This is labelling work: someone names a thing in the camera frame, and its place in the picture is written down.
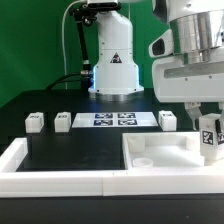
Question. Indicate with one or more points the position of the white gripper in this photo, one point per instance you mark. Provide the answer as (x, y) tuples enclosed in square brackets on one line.
[(190, 84)]

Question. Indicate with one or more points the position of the white square table top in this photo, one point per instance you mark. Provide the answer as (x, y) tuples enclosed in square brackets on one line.
[(162, 150)]

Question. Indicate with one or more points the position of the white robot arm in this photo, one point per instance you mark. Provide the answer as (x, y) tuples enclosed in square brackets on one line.
[(188, 58)]

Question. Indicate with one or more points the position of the white fiducial marker sheet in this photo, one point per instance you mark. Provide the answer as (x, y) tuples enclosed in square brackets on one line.
[(114, 119)]

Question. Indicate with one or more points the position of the white U-shaped obstacle fence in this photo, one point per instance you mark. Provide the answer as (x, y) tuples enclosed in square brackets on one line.
[(153, 181)]

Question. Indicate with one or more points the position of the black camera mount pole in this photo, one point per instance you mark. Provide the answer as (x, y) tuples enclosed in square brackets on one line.
[(84, 16)]

